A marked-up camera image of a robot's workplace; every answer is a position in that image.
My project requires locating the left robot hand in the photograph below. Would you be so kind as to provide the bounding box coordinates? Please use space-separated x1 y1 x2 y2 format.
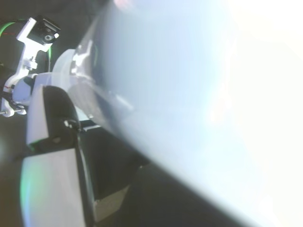
19 85 260 227

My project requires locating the large pale blurred object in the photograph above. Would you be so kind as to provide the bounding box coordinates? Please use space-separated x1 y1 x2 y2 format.
51 0 303 227

